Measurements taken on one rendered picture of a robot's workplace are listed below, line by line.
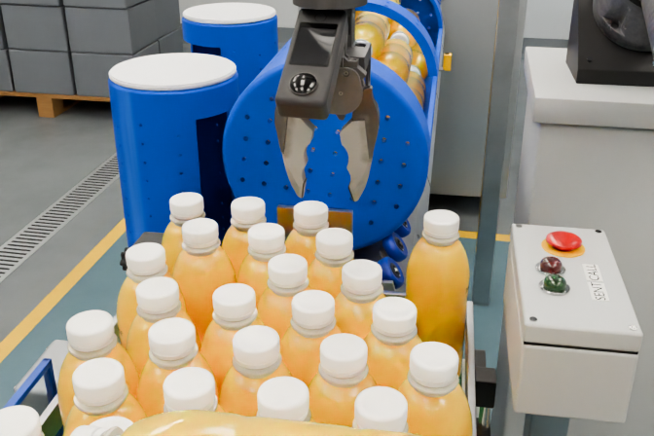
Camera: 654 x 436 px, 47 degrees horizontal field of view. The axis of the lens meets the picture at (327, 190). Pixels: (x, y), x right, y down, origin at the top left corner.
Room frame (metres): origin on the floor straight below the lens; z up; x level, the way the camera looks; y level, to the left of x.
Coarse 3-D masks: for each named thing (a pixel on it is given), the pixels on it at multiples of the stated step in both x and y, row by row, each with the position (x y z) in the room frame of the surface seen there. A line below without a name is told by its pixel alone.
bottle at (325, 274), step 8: (320, 256) 0.70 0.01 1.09; (352, 256) 0.70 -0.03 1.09; (312, 264) 0.70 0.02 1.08; (320, 264) 0.70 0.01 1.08; (328, 264) 0.69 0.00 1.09; (336, 264) 0.69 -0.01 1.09; (344, 264) 0.69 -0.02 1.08; (312, 272) 0.69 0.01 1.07; (320, 272) 0.69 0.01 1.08; (328, 272) 0.68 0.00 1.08; (336, 272) 0.68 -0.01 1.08; (312, 280) 0.69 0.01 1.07; (320, 280) 0.68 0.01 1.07; (328, 280) 0.68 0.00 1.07; (336, 280) 0.68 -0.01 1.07; (312, 288) 0.68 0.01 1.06; (320, 288) 0.68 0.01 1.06; (328, 288) 0.68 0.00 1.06; (336, 288) 0.68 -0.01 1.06; (336, 296) 0.67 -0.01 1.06
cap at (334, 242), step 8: (320, 232) 0.71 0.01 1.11; (328, 232) 0.71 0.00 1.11; (336, 232) 0.71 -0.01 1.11; (344, 232) 0.71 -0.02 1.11; (320, 240) 0.70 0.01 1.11; (328, 240) 0.69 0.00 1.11; (336, 240) 0.70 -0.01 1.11; (344, 240) 0.69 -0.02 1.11; (352, 240) 0.70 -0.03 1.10; (320, 248) 0.69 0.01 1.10; (328, 248) 0.69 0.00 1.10; (336, 248) 0.69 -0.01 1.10; (344, 248) 0.69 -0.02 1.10; (328, 256) 0.69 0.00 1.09; (336, 256) 0.69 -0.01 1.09; (344, 256) 0.69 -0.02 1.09
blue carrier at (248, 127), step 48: (384, 0) 1.39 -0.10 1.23; (432, 0) 1.73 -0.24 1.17; (288, 48) 1.09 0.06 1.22; (432, 48) 1.36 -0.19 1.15; (240, 96) 0.97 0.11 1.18; (384, 96) 0.94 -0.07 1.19; (432, 96) 1.21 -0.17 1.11; (240, 144) 0.97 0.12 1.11; (336, 144) 0.95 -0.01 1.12; (384, 144) 0.94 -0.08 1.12; (240, 192) 0.97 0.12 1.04; (288, 192) 0.96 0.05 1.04; (336, 192) 0.95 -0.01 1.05; (384, 192) 0.94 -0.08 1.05
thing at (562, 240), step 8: (552, 232) 0.71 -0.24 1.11; (560, 232) 0.71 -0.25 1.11; (568, 232) 0.71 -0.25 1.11; (552, 240) 0.69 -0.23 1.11; (560, 240) 0.69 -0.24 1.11; (568, 240) 0.69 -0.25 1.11; (576, 240) 0.69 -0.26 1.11; (560, 248) 0.68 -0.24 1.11; (568, 248) 0.68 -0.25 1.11; (576, 248) 0.68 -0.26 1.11
